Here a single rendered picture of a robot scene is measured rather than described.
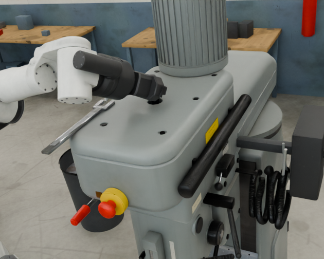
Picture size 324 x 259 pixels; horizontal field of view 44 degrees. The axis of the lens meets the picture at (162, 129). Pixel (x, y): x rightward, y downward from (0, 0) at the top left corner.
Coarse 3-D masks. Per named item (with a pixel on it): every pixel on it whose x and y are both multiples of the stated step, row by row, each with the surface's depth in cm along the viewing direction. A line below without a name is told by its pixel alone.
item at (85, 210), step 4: (92, 200) 97; (96, 200) 97; (88, 204) 96; (92, 204) 96; (80, 208) 94; (84, 208) 94; (88, 208) 94; (80, 212) 93; (84, 212) 93; (88, 212) 94; (76, 216) 91; (80, 216) 92; (84, 216) 93; (72, 220) 91; (76, 220) 91; (80, 220) 92; (72, 224) 91; (76, 224) 91
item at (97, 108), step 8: (96, 104) 98; (112, 104) 98; (96, 112) 95; (80, 120) 92; (88, 120) 92; (72, 128) 88; (80, 128) 89; (64, 136) 86; (56, 144) 83; (48, 152) 81
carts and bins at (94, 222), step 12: (72, 156) 341; (60, 168) 315; (72, 168) 335; (72, 180) 311; (72, 192) 322; (84, 204) 322; (96, 204) 321; (96, 216) 328; (120, 216) 343; (84, 228) 343; (96, 228) 335; (108, 228) 337
